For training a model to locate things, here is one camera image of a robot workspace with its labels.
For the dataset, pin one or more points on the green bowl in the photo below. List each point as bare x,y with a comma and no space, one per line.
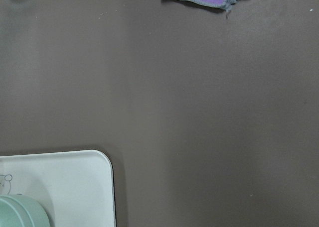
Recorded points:
22,211

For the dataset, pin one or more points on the cream rectangular tray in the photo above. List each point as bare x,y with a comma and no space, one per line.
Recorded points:
75,188

